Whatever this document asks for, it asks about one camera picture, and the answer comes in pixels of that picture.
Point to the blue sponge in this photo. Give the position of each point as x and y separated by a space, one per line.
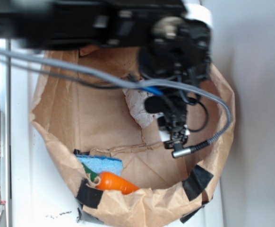
99 164

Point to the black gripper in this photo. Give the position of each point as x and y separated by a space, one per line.
174 49

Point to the white plastic tray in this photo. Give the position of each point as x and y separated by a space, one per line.
39 196

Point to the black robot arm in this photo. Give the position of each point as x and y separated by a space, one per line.
72 24

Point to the brown paper bag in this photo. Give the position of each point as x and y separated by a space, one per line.
71 116

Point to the white paper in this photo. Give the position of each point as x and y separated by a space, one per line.
135 100

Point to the orange plastic carrot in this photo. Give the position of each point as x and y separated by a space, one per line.
110 181

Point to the aluminium frame rail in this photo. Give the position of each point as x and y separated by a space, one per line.
5 185

